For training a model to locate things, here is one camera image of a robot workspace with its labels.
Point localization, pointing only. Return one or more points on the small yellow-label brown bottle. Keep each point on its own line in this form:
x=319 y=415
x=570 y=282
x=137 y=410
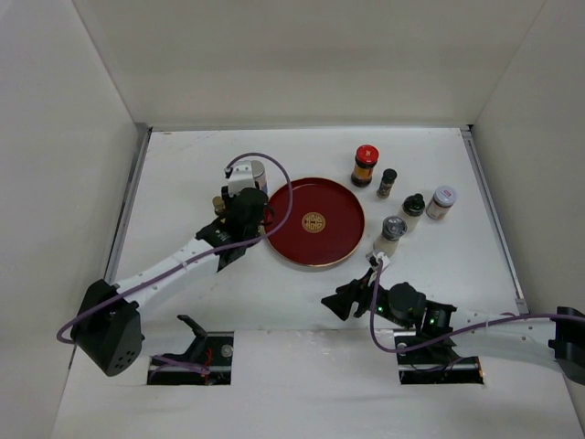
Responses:
x=219 y=206

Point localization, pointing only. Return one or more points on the grey-cap white shaker bottle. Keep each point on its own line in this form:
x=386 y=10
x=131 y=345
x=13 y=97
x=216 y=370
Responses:
x=393 y=229

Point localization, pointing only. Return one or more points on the aluminium table rail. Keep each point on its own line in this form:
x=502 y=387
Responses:
x=471 y=149
x=144 y=134

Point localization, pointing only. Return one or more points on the right aluminium table rail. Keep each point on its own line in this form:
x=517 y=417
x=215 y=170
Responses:
x=471 y=149

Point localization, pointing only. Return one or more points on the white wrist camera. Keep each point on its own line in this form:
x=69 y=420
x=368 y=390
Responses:
x=378 y=261
x=239 y=176

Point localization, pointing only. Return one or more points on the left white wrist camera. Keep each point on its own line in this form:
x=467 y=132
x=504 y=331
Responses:
x=239 y=176

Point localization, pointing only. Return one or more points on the left aluminium table rail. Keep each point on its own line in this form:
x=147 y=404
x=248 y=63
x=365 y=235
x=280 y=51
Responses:
x=144 y=134

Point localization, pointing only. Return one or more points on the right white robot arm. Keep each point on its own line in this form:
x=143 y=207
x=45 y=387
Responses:
x=434 y=336

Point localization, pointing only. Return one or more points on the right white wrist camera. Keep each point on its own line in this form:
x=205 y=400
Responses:
x=378 y=261

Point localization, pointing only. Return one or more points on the white-lid red-label jar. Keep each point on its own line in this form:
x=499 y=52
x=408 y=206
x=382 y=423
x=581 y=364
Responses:
x=442 y=200

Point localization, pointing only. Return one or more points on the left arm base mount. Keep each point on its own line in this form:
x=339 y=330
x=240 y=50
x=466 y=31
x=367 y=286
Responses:
x=207 y=361

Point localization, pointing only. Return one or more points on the small black-lid pepper bottle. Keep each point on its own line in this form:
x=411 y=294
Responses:
x=386 y=184

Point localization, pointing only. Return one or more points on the black-cap white shaker bottle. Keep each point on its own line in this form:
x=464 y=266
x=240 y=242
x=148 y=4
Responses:
x=411 y=210

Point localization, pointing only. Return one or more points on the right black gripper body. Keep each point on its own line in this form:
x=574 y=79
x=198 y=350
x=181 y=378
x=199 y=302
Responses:
x=385 y=312

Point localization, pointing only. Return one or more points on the silver-lid white spice jar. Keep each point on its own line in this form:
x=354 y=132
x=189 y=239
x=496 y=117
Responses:
x=259 y=175

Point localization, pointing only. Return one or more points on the red round tray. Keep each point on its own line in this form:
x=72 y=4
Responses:
x=323 y=222

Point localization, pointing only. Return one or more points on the red-lid dark sauce jar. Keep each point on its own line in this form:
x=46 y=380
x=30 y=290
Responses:
x=366 y=158

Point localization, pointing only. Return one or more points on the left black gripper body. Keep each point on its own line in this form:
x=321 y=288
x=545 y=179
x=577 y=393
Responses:
x=252 y=235

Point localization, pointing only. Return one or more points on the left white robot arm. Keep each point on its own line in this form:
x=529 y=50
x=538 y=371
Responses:
x=108 y=327

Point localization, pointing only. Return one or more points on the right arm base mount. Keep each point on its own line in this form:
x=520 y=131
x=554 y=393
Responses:
x=438 y=364

